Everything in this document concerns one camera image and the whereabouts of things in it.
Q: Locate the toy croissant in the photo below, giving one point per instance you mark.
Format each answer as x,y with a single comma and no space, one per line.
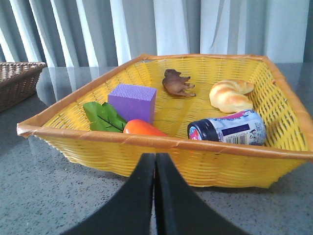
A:
229,96

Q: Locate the yellow wicker basket orange rim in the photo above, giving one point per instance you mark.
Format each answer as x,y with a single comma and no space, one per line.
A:
289,142

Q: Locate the purple foam cube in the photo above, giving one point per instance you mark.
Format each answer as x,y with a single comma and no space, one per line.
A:
134,102

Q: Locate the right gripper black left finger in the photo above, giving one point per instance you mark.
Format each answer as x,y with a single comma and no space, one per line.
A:
128,212

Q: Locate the brown wicker basket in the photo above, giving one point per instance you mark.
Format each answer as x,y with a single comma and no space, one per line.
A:
18,81

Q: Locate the grey pleated curtain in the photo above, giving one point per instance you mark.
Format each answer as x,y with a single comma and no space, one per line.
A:
72,33

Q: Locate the small labelled jar dark lid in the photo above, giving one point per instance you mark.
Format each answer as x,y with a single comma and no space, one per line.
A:
245,127

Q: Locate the orange toy carrot green leaves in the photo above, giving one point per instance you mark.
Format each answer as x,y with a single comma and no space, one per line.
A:
104,117

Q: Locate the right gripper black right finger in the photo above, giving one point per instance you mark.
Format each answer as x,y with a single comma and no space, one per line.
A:
179,211

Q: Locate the brown toy animal figurine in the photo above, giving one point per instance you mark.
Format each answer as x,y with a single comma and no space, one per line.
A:
175,84

